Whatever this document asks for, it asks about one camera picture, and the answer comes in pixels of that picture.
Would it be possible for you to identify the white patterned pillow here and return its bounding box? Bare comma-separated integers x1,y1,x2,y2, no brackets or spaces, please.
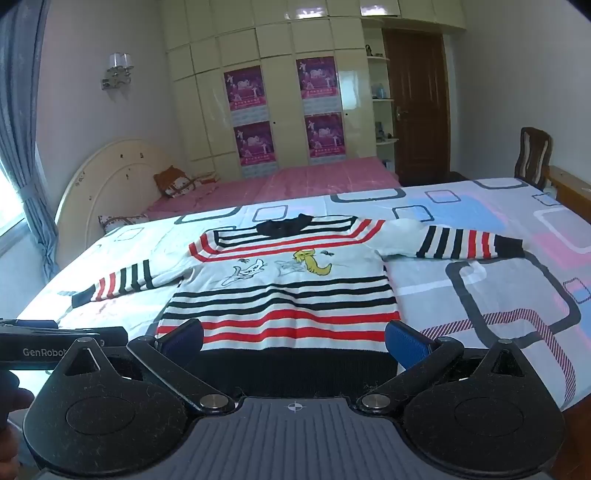
98,212,151,234

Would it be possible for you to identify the blue grey curtain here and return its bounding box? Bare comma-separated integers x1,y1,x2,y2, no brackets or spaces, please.
0,0,62,274

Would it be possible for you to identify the cream rounded headboard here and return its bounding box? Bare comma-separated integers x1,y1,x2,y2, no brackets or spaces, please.
55,140,194,241

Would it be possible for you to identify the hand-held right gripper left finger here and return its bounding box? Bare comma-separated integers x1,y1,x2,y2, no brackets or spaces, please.
52,318,236,414

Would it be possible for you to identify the wooden bed frame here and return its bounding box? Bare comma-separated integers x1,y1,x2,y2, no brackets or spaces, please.
544,165,591,219

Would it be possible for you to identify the pink bed sheet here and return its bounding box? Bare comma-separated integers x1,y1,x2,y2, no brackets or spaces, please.
141,156,403,221

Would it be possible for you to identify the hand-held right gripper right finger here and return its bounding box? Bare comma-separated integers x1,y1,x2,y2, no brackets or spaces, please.
356,319,533,414

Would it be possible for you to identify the cream wardrobe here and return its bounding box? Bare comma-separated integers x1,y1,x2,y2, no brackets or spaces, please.
159,0,468,182

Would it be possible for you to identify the orange brown pillow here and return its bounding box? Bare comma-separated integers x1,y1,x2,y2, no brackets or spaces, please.
153,165,219,199

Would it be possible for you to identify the cream corner shelf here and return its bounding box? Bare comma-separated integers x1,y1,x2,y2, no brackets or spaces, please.
365,28,400,148

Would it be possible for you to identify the pink wall poster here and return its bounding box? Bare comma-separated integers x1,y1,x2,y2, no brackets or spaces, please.
223,65,269,123
304,112,348,160
296,56,342,115
233,121,280,180

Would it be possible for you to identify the striped cartoon print sweater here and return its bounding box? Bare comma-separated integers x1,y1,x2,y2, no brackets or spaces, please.
71,213,526,398

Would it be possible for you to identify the white printed bed sheet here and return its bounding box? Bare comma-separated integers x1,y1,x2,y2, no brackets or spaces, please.
17,178,591,412

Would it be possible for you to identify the glass wall lamp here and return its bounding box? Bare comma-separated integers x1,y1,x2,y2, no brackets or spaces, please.
100,52,135,90

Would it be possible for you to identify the brown wooden door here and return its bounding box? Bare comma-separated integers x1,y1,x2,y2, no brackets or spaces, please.
382,28,451,186

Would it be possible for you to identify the person's left hand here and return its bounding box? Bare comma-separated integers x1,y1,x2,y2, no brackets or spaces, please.
0,369,36,468

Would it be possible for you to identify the window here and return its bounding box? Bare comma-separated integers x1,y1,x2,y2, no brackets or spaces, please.
0,168,27,241

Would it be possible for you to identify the dark wooden chair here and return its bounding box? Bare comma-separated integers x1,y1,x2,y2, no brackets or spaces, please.
514,126,554,190

